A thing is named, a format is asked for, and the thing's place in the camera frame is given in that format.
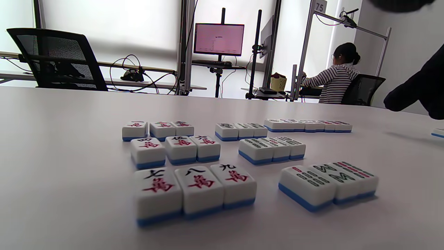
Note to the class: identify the person's right hand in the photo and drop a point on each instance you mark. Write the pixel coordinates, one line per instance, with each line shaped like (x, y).
(426, 90)

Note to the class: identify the person's left hand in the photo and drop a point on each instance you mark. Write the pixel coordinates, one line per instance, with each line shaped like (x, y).
(402, 5)

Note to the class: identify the red-symbol mahjong tile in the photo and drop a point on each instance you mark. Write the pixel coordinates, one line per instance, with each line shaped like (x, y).
(438, 133)

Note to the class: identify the nine-circle mahjong tile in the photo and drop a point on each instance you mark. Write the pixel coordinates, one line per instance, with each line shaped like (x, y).
(347, 126)

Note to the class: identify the eight-circle mahjong tile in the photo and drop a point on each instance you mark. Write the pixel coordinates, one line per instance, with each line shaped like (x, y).
(337, 126)

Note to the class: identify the seven-circle mahjong tile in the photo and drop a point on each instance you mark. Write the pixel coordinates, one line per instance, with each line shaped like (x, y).
(329, 126)

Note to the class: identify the nine-bamboo mahjong tile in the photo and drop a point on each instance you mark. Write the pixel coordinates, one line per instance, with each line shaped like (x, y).
(364, 178)

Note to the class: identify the six-circle mahjong tile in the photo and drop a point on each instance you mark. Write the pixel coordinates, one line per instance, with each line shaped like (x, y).
(319, 126)

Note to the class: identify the five-circle mahjong tile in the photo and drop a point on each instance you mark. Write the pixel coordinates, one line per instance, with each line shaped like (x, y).
(310, 126)

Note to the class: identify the eight-bamboo mahjong tile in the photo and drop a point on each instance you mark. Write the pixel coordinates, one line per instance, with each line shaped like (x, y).
(343, 182)

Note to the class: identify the four-circle mahjong tile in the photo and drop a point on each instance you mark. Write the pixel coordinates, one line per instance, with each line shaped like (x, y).
(301, 126)

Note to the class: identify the three-circle mahjong tile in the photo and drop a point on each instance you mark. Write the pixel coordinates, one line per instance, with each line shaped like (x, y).
(292, 125)

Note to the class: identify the six-bamboo mahjong tile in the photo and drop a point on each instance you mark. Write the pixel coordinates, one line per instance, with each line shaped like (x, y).
(296, 147)

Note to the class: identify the two-circle mahjong tile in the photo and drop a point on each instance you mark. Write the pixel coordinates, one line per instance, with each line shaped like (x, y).
(281, 125)

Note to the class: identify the seven-bamboo mahjong tile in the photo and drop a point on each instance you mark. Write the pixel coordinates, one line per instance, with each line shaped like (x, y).
(307, 187)

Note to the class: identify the five-bamboo mahjong tile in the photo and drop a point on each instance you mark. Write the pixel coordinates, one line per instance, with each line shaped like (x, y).
(279, 149)

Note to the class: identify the single-circle mahjong tile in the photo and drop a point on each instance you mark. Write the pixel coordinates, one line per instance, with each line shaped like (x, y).
(270, 125)

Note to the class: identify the three-bamboo mahjong tile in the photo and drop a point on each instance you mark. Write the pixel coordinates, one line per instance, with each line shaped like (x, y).
(260, 130)

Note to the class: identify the four-bamboo mahjong tile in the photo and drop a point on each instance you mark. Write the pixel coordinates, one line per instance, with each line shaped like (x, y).
(255, 151)

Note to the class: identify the two-bamboo mahjong tile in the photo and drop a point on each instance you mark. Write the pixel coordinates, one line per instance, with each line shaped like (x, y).
(245, 130)

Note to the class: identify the black mesh office chair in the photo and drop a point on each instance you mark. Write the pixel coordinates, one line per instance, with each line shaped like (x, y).
(362, 90)
(59, 59)

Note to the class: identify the grey-backed monitor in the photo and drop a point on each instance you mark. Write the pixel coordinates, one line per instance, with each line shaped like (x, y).
(267, 38)

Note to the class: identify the yellow plastic basket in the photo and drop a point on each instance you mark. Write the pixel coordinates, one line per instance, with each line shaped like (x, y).
(278, 83)

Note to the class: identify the black monitor stand with tray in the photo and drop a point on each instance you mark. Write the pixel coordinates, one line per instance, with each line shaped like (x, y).
(255, 62)
(218, 80)

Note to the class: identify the monitor with pink screen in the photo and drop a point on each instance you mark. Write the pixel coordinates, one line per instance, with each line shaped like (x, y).
(218, 39)

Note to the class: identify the black keyboard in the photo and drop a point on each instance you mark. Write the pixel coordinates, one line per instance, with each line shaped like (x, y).
(211, 63)

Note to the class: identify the white standing desk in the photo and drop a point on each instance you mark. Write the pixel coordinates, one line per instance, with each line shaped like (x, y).
(156, 84)

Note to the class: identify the black mounted camera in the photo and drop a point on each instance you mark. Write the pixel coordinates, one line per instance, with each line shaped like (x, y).
(132, 75)
(348, 21)

